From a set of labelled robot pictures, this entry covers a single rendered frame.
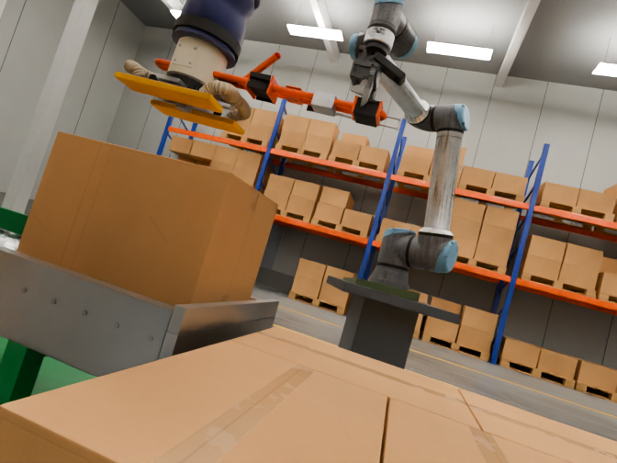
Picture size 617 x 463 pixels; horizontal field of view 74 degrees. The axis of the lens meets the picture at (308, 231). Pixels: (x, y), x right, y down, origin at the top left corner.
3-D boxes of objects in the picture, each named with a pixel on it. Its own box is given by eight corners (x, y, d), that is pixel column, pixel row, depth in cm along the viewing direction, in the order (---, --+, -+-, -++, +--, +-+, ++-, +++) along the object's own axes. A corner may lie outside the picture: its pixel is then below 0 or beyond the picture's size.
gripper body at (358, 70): (351, 88, 130) (361, 53, 131) (377, 93, 128) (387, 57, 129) (348, 76, 122) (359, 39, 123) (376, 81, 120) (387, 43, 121)
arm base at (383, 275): (362, 280, 196) (366, 260, 198) (397, 289, 201) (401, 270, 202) (378, 283, 178) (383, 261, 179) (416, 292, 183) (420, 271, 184)
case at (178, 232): (13, 257, 120) (57, 130, 123) (109, 266, 159) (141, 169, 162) (185, 321, 104) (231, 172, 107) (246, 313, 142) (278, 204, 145)
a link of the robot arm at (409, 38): (392, 39, 145) (376, 16, 135) (423, 33, 138) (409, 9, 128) (387, 63, 144) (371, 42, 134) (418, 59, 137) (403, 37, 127)
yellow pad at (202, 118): (149, 103, 145) (153, 90, 145) (163, 115, 154) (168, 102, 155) (233, 125, 137) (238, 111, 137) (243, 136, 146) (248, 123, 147)
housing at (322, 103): (309, 103, 124) (314, 89, 124) (314, 113, 130) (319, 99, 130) (331, 108, 122) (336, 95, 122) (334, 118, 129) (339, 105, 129)
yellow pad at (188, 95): (113, 76, 126) (118, 61, 127) (132, 91, 136) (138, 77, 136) (208, 99, 118) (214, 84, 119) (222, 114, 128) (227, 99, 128)
